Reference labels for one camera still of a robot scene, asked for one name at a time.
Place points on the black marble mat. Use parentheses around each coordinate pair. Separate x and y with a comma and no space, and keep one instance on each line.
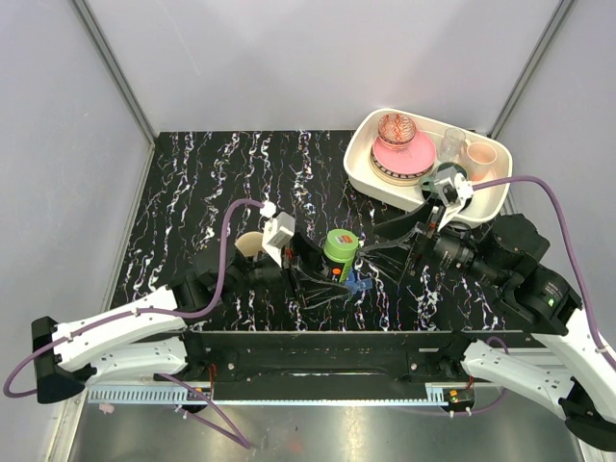
(195,176)

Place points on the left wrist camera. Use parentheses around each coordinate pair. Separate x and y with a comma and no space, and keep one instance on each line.
(278,232)

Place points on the cream floral mug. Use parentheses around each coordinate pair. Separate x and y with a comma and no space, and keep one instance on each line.
(249,244)

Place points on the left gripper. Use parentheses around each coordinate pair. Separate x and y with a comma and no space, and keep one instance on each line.
(307,272)

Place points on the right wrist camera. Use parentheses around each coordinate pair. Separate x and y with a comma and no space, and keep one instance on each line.
(454,199)

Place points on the black saucer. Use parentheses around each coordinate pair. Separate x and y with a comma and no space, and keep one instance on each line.
(429,196)

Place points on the patterned small bowl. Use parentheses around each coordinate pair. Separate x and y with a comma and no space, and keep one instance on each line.
(396,129)

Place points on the clear glass cup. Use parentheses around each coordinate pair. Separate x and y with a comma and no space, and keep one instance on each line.
(452,145)

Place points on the slotted cable duct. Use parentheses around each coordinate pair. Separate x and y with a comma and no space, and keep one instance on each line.
(302,391)

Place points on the blue pill organizer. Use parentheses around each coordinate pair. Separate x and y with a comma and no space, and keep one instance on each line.
(356,284)

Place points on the cream striped plate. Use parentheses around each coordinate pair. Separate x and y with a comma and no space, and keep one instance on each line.
(397,179)

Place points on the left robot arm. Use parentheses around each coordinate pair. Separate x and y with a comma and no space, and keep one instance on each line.
(68,356)

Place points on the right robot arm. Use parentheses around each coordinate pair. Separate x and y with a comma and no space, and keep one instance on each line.
(506,260)

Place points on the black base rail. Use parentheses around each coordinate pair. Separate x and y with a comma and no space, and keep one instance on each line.
(411,356)

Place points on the green pill bottle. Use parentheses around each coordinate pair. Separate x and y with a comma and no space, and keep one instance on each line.
(338,254)

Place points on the teal ceramic mug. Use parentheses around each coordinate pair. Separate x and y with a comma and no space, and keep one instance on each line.
(443,174)

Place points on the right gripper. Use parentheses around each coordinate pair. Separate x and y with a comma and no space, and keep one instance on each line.
(391,258)

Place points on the pink mug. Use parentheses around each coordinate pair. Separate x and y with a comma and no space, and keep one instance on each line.
(478,159)

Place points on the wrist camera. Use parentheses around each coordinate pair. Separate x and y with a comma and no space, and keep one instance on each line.
(278,232)
(454,199)

